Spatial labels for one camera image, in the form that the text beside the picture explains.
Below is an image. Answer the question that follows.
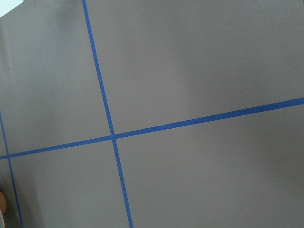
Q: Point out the grey square ceramic plate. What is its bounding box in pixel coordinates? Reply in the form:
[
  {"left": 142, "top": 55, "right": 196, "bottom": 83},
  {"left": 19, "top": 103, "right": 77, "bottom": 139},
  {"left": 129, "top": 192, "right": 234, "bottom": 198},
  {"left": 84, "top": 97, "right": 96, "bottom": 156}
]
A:
[{"left": 0, "top": 192, "right": 7, "bottom": 228}]

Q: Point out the brown table mat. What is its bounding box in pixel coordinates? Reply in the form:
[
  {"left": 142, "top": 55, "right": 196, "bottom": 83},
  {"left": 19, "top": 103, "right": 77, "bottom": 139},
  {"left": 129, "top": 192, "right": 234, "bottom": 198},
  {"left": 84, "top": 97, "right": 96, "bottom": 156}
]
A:
[{"left": 0, "top": 0, "right": 304, "bottom": 228}]

